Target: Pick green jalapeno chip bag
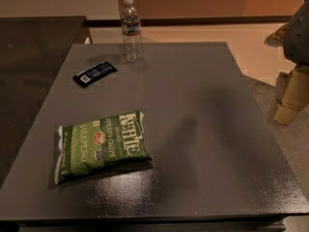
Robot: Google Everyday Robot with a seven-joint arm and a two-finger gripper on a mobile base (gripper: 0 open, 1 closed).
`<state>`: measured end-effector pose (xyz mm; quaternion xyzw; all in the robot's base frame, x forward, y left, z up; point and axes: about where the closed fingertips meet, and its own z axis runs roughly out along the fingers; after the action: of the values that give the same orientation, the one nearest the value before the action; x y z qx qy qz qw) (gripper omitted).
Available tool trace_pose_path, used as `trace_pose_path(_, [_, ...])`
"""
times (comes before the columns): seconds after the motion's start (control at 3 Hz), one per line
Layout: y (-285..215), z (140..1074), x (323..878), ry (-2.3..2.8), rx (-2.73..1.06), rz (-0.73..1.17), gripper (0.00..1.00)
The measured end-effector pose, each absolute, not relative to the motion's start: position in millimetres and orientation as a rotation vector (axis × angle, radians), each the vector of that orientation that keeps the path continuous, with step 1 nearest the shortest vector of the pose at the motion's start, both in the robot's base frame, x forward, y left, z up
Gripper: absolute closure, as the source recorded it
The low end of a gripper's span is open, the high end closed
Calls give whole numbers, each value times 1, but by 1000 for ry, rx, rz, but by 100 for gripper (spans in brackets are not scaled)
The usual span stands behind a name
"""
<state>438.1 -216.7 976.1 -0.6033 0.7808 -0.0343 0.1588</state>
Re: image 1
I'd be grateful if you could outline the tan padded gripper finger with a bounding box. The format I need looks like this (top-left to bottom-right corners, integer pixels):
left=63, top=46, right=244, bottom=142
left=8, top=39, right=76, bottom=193
left=271, top=65, right=309, bottom=125

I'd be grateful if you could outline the green jalapeno chip bag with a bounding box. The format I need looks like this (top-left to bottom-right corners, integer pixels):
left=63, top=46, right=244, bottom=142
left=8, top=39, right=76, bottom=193
left=54, top=110, right=151, bottom=185

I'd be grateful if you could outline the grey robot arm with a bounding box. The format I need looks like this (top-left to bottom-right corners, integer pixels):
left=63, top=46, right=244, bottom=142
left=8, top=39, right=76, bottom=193
left=272, top=0, right=309, bottom=125

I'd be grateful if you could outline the clear plastic water bottle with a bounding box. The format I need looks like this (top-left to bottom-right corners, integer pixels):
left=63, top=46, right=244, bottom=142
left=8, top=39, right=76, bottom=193
left=121, top=0, right=143, bottom=63

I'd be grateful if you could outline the dark blue snack bar wrapper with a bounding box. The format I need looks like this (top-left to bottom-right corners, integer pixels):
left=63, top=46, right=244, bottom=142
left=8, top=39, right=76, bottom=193
left=73, top=62, right=117, bottom=87

